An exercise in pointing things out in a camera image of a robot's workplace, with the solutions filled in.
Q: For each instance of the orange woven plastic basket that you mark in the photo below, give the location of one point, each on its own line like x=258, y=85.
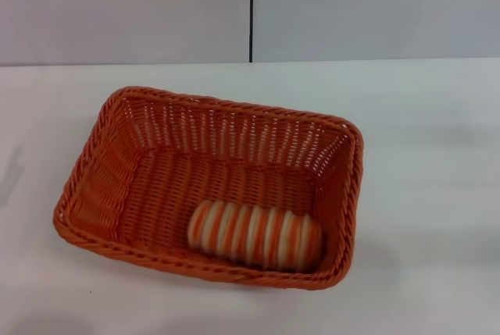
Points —
x=156, y=194

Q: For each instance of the orange striped bread roll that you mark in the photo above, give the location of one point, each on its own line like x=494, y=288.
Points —
x=254, y=235

